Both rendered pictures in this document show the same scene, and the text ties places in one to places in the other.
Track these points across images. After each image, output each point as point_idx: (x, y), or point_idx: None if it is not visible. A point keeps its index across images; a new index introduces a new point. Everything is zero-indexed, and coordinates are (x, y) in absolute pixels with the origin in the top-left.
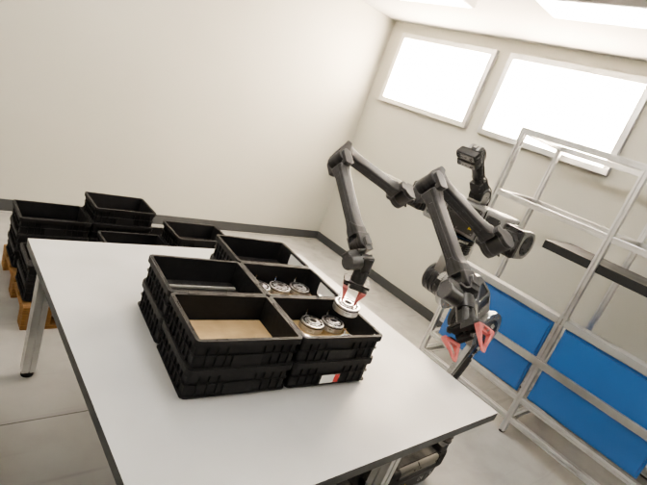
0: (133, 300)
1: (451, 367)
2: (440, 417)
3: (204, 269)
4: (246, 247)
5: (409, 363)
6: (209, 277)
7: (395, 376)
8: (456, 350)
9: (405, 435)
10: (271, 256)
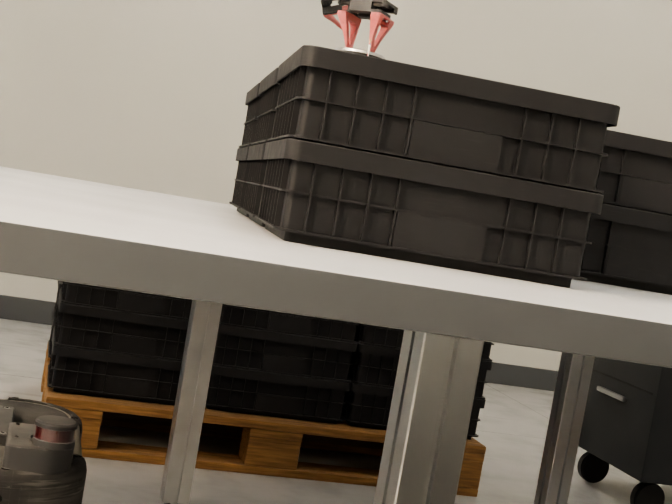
0: None
1: None
2: (115, 186)
3: (629, 166)
4: (469, 120)
5: (25, 176)
6: (605, 185)
7: (123, 191)
8: (334, 17)
9: (231, 205)
10: (331, 124)
